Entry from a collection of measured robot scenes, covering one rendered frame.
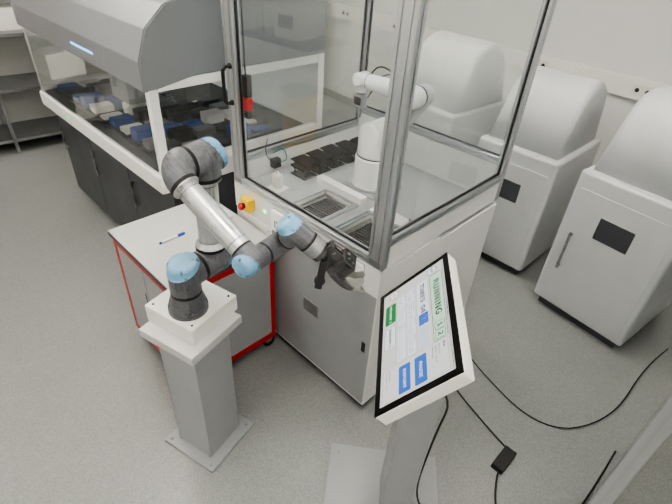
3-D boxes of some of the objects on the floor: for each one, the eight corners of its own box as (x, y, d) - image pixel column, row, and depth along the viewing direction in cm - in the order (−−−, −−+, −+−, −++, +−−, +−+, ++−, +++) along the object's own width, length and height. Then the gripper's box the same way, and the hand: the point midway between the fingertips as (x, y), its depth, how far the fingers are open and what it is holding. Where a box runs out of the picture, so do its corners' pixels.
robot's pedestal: (212, 473, 213) (191, 362, 168) (165, 441, 224) (134, 329, 180) (253, 424, 234) (245, 314, 190) (208, 397, 245) (190, 287, 201)
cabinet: (361, 415, 242) (379, 300, 195) (244, 312, 299) (235, 205, 252) (461, 327, 299) (493, 222, 252) (346, 255, 356) (355, 159, 309)
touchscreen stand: (318, 546, 191) (330, 388, 131) (331, 446, 227) (346, 286, 167) (440, 565, 188) (510, 412, 128) (434, 460, 224) (486, 303, 164)
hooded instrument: (182, 304, 302) (125, -6, 198) (71, 195, 404) (-6, -47, 300) (317, 237, 374) (328, -17, 270) (194, 159, 476) (167, -47, 372)
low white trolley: (192, 401, 243) (170, 291, 198) (136, 336, 277) (107, 230, 233) (278, 345, 278) (276, 241, 233) (219, 294, 312) (208, 194, 267)
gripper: (328, 250, 141) (377, 290, 148) (332, 233, 148) (378, 273, 155) (310, 265, 145) (358, 303, 152) (314, 248, 152) (360, 286, 159)
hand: (359, 290), depth 154 cm, fingers closed
